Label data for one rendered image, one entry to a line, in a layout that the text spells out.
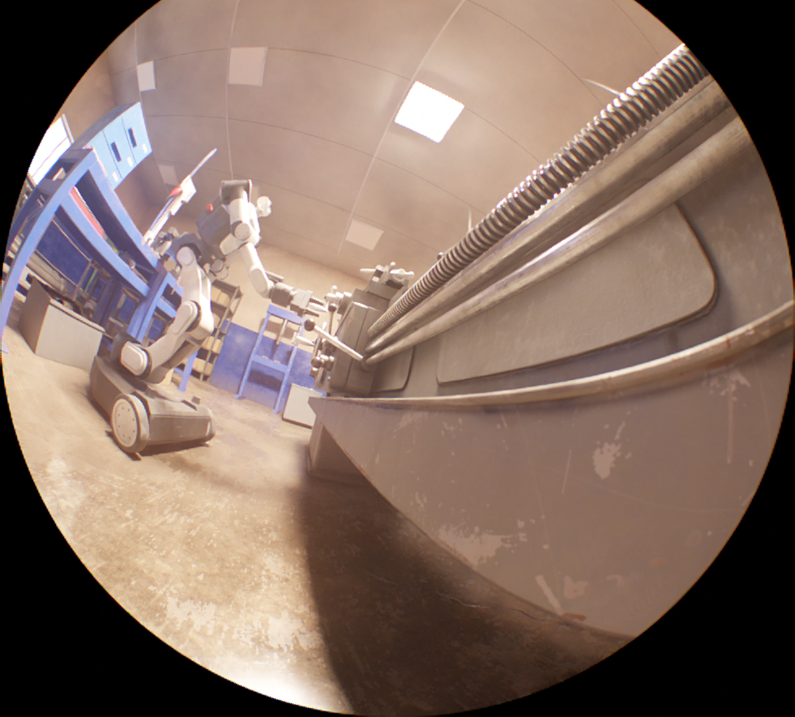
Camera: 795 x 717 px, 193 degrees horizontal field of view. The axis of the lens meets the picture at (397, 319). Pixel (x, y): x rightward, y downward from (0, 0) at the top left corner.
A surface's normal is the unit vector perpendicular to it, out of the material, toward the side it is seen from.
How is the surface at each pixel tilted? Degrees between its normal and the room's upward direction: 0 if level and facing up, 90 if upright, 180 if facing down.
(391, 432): 90
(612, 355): 90
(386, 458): 90
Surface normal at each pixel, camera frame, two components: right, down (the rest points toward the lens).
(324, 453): 0.39, -0.31
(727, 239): -0.90, -0.33
